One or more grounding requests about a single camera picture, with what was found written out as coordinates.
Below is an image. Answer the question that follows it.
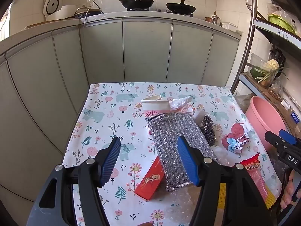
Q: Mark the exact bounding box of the white power cable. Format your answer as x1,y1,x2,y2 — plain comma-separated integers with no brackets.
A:
83,7,92,30

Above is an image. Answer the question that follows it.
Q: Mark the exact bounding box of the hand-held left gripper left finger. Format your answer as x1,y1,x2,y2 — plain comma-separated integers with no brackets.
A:
27,137,121,226

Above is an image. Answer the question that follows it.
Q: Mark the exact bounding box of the pink plastic bucket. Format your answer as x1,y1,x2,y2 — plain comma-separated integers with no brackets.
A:
245,96,293,151

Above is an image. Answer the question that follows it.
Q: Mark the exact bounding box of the black induction cooker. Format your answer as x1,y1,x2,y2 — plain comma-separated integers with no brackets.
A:
74,7,102,20

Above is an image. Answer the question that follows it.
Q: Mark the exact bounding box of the grey kitchen cabinet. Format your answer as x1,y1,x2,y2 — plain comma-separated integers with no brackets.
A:
0,12,242,203

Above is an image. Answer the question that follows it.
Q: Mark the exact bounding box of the steel wool ball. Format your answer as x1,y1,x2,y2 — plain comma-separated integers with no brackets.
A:
200,115,217,145

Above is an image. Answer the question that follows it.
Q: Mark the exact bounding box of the black blender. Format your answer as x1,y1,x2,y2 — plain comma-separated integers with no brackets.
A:
269,48,287,78

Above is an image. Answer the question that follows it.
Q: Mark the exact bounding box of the white plastic container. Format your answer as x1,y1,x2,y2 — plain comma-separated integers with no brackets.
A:
221,22,237,31

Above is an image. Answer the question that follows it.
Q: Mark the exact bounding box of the silver scouring cloth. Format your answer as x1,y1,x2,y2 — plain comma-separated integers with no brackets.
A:
144,113,218,192

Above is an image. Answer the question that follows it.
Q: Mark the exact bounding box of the floral tablecloth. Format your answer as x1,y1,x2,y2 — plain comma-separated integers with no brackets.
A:
62,82,283,226

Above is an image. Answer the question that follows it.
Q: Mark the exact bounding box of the clear plastic bag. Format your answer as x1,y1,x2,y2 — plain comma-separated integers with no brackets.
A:
235,94,254,114

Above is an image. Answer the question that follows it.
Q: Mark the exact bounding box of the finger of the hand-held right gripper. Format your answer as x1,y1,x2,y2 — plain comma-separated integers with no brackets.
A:
265,131,288,152
279,129,301,146

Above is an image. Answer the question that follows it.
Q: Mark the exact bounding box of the crumpled silver white wrapper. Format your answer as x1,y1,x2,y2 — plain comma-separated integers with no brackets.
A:
169,96,193,111

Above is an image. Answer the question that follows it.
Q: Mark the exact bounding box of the cauliflower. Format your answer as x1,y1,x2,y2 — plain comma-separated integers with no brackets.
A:
265,60,281,72

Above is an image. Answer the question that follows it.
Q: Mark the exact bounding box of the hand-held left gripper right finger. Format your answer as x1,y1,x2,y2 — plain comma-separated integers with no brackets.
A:
176,135,270,226

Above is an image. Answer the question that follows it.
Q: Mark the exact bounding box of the person's right hand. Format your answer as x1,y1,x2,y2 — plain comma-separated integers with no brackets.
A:
280,169,301,209

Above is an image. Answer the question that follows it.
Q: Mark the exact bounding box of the metal kettle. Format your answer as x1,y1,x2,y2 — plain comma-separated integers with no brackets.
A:
211,11,222,25

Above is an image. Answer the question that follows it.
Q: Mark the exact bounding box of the green colander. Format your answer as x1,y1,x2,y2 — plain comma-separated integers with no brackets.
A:
268,15,296,35

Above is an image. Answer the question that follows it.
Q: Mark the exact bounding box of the metal shelf rack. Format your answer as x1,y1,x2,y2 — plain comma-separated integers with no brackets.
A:
232,0,301,132

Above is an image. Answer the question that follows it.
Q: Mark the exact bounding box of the red snack wrapper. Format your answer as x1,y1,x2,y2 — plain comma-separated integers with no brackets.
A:
241,153,270,202

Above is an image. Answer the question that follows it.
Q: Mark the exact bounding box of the white rice cooker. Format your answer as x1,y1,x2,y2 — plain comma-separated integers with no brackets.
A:
43,0,77,21

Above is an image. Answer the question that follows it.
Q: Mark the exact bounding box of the pink paper cup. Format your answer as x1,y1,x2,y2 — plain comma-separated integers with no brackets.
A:
141,94,174,118

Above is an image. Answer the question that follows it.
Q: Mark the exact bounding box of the plastic bag of nuts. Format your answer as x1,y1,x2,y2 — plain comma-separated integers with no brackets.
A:
268,80,283,102

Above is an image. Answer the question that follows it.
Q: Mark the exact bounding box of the hanging metal strainer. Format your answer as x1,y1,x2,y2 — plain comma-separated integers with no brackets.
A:
246,0,257,14

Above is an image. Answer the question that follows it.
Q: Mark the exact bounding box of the red carton box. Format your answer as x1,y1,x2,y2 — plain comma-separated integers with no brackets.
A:
135,157,165,202

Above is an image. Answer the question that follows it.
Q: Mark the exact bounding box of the gas stove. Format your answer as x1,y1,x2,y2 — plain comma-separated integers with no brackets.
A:
127,7,194,17

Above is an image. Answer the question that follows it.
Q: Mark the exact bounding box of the yellow bubble wrap with hole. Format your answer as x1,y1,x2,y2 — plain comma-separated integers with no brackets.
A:
219,182,277,211

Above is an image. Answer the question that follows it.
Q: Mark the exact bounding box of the clear bubble wrap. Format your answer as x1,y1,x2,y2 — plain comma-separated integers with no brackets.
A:
155,186,203,226

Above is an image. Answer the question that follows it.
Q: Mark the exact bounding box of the clear plastic container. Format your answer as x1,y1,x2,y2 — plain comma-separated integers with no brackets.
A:
250,61,278,89

